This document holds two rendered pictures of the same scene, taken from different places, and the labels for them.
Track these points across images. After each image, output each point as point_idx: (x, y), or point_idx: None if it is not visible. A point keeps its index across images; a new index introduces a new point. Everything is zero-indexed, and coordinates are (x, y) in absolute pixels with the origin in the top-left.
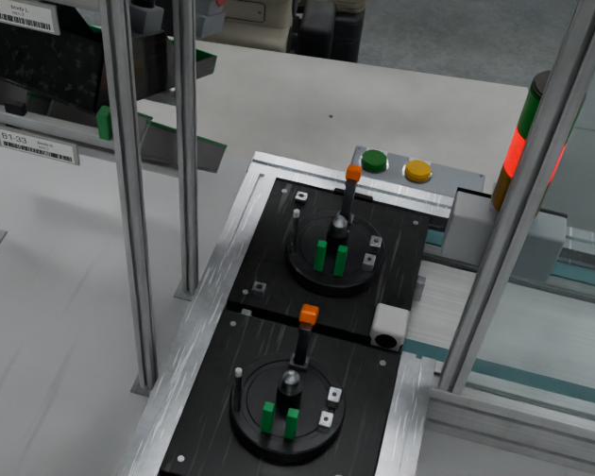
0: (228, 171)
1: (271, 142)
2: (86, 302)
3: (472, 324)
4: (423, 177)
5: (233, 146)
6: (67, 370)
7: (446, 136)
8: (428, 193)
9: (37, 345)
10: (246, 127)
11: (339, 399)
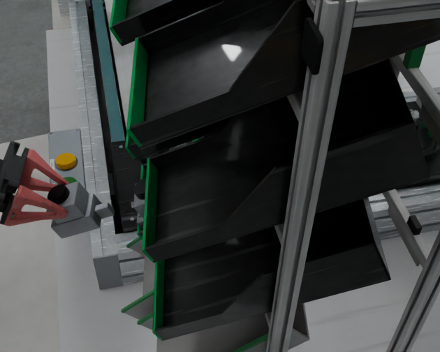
0: (79, 318)
1: (26, 305)
2: None
3: None
4: (72, 154)
5: (45, 330)
6: (325, 316)
7: None
8: (84, 152)
9: (322, 347)
10: (13, 332)
11: None
